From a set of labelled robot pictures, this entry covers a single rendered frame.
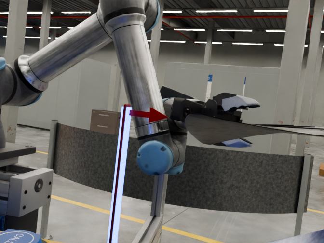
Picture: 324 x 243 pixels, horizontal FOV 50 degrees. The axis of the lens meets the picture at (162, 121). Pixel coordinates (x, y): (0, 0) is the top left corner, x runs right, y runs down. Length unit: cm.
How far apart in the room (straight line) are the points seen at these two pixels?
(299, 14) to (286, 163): 277
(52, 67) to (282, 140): 397
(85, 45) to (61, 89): 955
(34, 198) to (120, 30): 45
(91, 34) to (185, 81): 598
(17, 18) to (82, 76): 352
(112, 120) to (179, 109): 655
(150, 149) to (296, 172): 191
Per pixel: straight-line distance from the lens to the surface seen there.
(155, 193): 105
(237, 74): 661
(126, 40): 77
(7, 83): 99
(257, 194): 240
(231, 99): 68
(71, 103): 1024
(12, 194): 87
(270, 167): 241
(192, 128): 51
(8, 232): 32
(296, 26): 484
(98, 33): 95
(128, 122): 51
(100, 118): 736
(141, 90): 75
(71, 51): 97
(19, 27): 722
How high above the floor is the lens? 120
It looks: 3 degrees down
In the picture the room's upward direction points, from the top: 7 degrees clockwise
